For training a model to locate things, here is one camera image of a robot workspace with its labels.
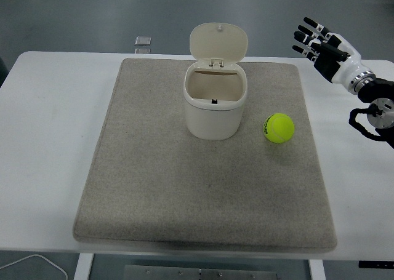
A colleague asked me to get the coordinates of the white table leg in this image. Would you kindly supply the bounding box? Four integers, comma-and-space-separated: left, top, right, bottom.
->
308, 258, 326, 280
73, 252, 95, 280

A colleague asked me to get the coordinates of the white cable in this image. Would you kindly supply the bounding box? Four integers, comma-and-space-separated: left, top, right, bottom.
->
0, 254, 68, 280

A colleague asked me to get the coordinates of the black control panel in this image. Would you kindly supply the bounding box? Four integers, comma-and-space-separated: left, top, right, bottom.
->
358, 260, 394, 269

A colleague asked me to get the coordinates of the cream plastic bin with lid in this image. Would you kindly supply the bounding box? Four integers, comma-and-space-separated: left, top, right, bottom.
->
183, 22, 249, 141

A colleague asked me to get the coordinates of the grey metal plate with screws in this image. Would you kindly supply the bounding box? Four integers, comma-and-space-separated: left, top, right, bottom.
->
123, 265, 279, 280

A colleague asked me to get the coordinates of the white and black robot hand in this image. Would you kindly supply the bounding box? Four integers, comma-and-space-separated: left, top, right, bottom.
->
292, 17, 375, 93

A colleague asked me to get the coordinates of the yellow-green tennis ball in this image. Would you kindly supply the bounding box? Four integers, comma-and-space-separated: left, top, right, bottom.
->
262, 113, 296, 144

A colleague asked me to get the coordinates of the beige fabric mat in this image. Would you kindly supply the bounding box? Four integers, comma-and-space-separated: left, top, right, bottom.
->
72, 57, 338, 252

